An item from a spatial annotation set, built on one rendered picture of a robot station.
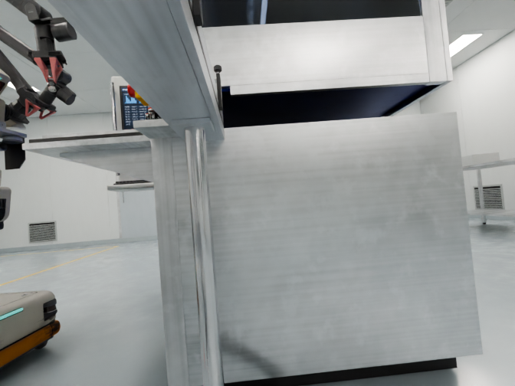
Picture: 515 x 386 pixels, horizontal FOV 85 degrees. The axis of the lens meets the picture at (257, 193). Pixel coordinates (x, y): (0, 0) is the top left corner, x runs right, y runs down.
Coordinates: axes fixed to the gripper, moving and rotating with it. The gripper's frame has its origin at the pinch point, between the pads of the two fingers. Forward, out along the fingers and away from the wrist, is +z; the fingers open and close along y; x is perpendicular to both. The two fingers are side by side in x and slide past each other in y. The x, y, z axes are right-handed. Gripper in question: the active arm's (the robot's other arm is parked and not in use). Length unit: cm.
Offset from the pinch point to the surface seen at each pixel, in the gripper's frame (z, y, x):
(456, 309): 105, 111, -36
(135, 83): 38, 28, -62
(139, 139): 30.1, 25.4, -15.3
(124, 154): 31.1, 19.7, -4.6
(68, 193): -92, -154, 608
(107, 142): 29.1, 16.1, -12.6
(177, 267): 72, 30, -15
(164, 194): 49, 30, -17
